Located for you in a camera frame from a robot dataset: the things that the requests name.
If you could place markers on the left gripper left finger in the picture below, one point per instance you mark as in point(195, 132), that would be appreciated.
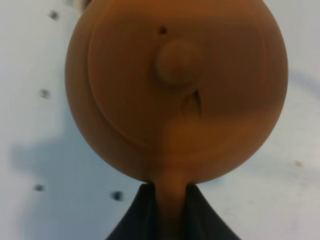
point(140, 220)

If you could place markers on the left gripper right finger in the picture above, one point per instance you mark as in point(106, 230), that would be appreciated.
point(200, 221)

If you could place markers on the brown clay teapot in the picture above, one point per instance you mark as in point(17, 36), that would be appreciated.
point(175, 92)

